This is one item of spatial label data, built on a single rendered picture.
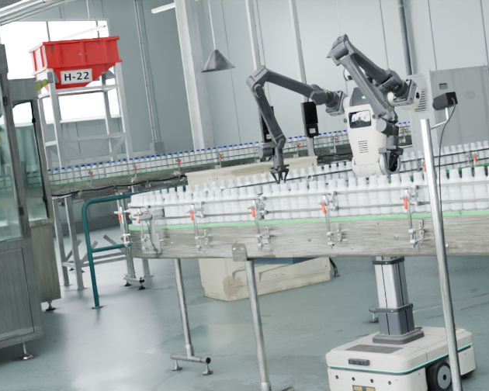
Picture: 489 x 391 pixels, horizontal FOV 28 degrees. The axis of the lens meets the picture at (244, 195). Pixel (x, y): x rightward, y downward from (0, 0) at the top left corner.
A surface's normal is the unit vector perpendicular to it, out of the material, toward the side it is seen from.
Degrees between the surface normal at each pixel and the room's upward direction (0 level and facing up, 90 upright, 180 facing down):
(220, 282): 90
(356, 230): 90
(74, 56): 90
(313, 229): 90
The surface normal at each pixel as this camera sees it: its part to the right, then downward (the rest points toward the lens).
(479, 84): 0.44, -0.01
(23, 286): 0.69, -0.05
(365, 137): -0.71, 0.13
